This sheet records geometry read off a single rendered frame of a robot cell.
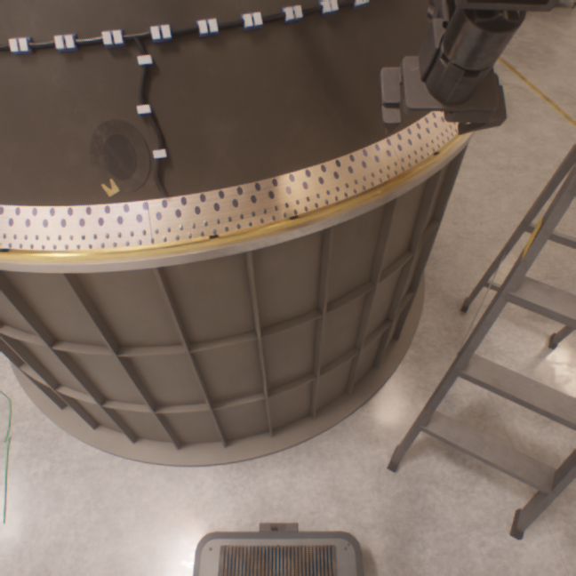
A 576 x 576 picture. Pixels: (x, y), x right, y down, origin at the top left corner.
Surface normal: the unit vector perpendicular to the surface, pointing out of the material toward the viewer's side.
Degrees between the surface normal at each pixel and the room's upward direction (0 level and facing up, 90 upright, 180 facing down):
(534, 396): 0
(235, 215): 43
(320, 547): 0
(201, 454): 0
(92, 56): 62
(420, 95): 30
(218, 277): 90
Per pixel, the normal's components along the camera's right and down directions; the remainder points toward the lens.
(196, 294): 0.20, 0.76
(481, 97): -0.01, -0.17
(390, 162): 0.40, -0.05
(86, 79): 0.07, 0.38
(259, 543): -0.01, -0.64
